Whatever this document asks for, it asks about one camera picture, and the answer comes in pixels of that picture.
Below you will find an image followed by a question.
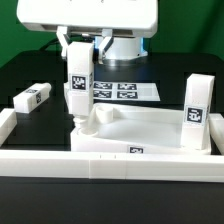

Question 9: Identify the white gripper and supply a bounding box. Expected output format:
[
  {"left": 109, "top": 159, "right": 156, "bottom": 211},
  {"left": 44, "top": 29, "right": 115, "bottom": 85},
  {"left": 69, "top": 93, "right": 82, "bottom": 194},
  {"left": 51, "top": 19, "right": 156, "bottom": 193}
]
[{"left": 17, "top": 0, "right": 158, "bottom": 64}]

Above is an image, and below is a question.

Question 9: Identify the white desk top tray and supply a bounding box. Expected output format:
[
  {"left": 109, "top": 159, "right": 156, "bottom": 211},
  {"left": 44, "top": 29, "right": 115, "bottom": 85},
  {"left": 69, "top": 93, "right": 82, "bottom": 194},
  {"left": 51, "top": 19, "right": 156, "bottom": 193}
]
[{"left": 70, "top": 103, "right": 211, "bottom": 155}]

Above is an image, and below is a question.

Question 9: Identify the white marker base sheet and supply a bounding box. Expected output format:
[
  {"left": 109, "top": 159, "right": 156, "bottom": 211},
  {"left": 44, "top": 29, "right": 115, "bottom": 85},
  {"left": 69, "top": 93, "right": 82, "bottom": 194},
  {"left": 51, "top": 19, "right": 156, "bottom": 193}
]
[{"left": 93, "top": 81, "right": 160, "bottom": 102}]

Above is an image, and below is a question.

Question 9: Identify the black cable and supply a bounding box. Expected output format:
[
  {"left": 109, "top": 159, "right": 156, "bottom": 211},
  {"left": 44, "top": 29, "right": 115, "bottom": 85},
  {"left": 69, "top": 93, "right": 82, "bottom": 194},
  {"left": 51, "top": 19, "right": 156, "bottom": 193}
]
[{"left": 39, "top": 36, "right": 68, "bottom": 52}]

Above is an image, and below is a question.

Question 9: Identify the white U-shaped obstacle frame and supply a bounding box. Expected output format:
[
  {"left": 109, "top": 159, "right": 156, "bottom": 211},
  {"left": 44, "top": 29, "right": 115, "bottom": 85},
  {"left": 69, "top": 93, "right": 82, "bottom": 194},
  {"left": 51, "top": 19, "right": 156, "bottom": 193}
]
[{"left": 0, "top": 108, "right": 224, "bottom": 184}]

